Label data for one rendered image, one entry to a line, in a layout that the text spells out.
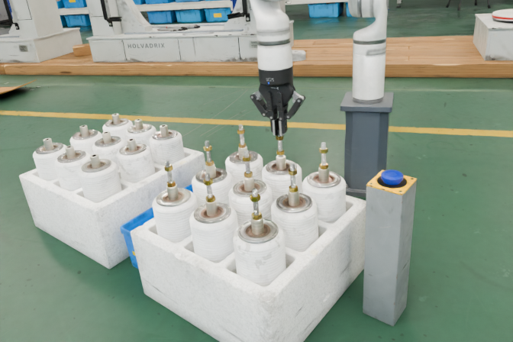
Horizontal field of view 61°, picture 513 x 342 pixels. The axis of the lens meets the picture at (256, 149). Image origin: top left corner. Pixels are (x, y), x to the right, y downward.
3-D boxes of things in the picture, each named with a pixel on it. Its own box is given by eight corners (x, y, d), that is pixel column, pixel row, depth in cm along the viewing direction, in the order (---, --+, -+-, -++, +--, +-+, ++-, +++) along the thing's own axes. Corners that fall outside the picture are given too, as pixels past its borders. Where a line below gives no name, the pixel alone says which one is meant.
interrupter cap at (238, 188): (251, 201, 91) (251, 198, 91) (225, 192, 96) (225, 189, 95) (273, 187, 96) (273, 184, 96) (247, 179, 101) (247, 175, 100)
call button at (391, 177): (385, 176, 84) (386, 167, 83) (406, 182, 81) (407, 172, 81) (376, 185, 81) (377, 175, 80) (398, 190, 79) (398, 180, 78)
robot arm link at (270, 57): (308, 59, 98) (306, 30, 95) (287, 71, 89) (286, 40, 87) (271, 57, 102) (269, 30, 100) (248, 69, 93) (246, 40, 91)
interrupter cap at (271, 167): (291, 177, 100) (291, 175, 99) (261, 174, 102) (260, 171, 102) (301, 163, 106) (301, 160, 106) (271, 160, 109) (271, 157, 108)
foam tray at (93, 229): (135, 175, 163) (125, 131, 156) (211, 202, 141) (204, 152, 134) (35, 226, 136) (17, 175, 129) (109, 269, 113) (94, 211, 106)
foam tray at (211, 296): (247, 217, 131) (242, 164, 124) (368, 264, 108) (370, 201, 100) (143, 294, 104) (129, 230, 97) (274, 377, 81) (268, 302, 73)
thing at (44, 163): (71, 191, 140) (56, 140, 133) (88, 199, 135) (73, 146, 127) (42, 205, 133) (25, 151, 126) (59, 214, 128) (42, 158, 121)
